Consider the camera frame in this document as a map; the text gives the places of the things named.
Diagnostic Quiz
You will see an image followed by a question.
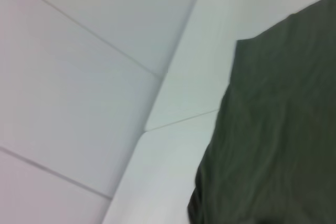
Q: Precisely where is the dark green FREE t-shirt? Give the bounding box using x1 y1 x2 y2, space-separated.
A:
186 0 336 224

